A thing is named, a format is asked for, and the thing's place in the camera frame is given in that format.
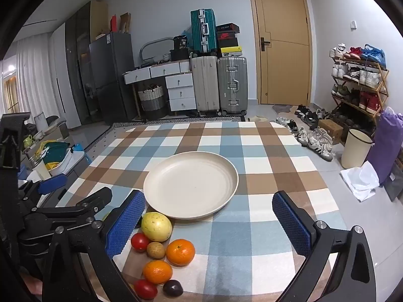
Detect red tomato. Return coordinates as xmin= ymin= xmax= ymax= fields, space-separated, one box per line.
xmin=130 ymin=233 xmax=150 ymax=253
xmin=133 ymin=280 xmax=158 ymax=300

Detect yellow speckled guava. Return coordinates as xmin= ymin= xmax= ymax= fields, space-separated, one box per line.
xmin=141 ymin=212 xmax=172 ymax=243

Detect small brown fruit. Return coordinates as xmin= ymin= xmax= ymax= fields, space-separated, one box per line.
xmin=146 ymin=241 xmax=165 ymax=260

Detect orange tangerine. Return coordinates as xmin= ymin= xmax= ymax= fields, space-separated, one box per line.
xmin=143 ymin=260 xmax=173 ymax=284
xmin=165 ymin=239 xmax=195 ymax=267

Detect dark purple plum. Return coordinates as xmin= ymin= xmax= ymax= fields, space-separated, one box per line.
xmin=162 ymin=280 xmax=184 ymax=297

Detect checkered tablecloth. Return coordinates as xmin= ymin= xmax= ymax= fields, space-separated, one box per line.
xmin=59 ymin=122 xmax=345 ymax=301

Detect cream round plate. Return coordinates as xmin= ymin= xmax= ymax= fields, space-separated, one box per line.
xmin=143 ymin=151 xmax=239 ymax=220

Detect white curtain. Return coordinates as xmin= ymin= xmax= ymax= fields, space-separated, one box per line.
xmin=6 ymin=33 xmax=60 ymax=122

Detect cream trash bin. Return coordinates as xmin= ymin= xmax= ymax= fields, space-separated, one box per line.
xmin=341 ymin=129 xmax=374 ymax=169

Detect cardboard box on floor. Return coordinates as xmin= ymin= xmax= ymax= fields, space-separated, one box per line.
xmin=318 ymin=119 xmax=343 ymax=144

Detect purple bag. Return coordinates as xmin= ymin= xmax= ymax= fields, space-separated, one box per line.
xmin=367 ymin=106 xmax=403 ymax=184

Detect woven laundry basket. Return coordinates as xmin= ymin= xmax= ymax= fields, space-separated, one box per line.
xmin=138 ymin=85 xmax=168 ymax=121

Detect dark refrigerator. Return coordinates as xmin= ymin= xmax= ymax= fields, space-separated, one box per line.
xmin=89 ymin=32 xmax=137 ymax=125

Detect silver grey suitcase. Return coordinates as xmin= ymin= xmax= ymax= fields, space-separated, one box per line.
xmin=217 ymin=57 xmax=249 ymax=116

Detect white drawer desk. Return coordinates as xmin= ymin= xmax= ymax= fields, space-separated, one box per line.
xmin=124 ymin=59 xmax=196 ymax=121

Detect wooden shoe rack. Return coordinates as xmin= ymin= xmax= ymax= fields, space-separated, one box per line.
xmin=329 ymin=43 xmax=389 ymax=122

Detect beige suitcase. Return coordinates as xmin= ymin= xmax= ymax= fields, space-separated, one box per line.
xmin=191 ymin=56 xmax=220 ymax=112

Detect wooden door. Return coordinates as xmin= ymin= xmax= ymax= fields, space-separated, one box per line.
xmin=251 ymin=0 xmax=312 ymax=106

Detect stacked shoe boxes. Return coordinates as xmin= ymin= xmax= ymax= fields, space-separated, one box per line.
xmin=216 ymin=23 xmax=243 ymax=57

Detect teal suitcase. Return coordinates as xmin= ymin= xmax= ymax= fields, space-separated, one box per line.
xmin=191 ymin=9 xmax=218 ymax=55

